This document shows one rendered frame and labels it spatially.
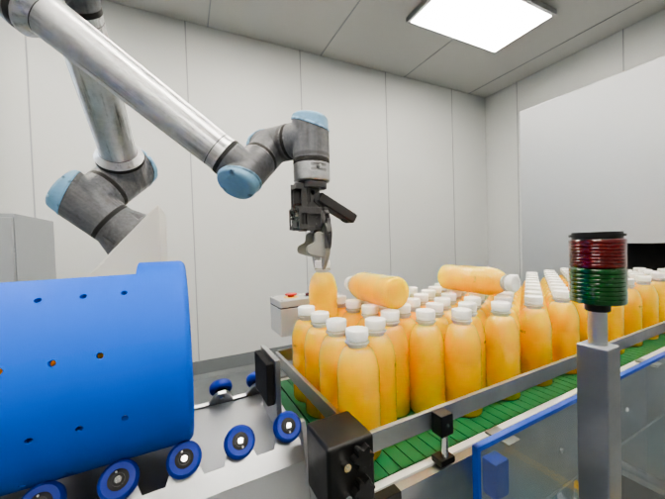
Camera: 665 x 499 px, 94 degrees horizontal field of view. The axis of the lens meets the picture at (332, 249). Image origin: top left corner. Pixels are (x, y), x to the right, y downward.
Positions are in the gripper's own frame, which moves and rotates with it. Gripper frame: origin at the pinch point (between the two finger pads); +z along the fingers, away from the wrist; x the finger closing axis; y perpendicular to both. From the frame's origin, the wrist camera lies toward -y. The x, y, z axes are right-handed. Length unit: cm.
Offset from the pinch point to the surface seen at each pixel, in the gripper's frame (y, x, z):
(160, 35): 36, -256, -200
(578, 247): -17, 48, -4
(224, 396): 25.2, 4.8, 25.4
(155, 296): 35.7, 23.0, 1.2
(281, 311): 7.5, -11.1, 13.2
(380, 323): 0.0, 24.3, 9.7
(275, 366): 18.1, 17.9, 16.2
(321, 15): -99, -194, -219
